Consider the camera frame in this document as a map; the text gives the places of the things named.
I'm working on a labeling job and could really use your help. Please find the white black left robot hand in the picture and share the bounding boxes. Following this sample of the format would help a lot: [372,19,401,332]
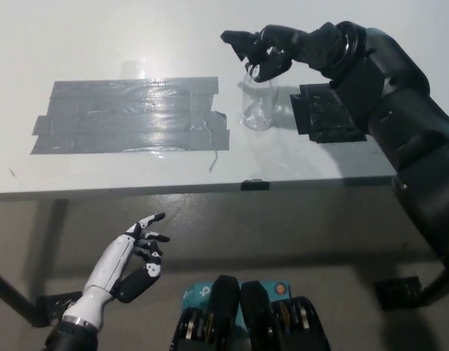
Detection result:
[61,212,171,330]

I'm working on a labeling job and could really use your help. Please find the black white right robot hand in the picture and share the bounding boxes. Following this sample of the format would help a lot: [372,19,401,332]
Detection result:
[250,20,361,80]

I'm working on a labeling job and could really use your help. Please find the black spray trigger lid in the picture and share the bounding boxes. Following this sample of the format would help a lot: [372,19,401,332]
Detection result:
[219,29,284,83]

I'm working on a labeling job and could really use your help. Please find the clear plastic bottle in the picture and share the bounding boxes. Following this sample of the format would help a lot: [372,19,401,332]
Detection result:
[241,71,280,132]

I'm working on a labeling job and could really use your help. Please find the black teal robot torso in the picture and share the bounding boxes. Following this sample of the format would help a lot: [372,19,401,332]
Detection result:
[168,273,333,351]

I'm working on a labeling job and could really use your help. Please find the black table leg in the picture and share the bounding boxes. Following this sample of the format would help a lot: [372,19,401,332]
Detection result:
[0,266,41,325]
[420,266,449,306]

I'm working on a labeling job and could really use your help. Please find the grey duct tape patch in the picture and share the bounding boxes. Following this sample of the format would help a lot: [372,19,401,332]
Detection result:
[29,76,231,155]

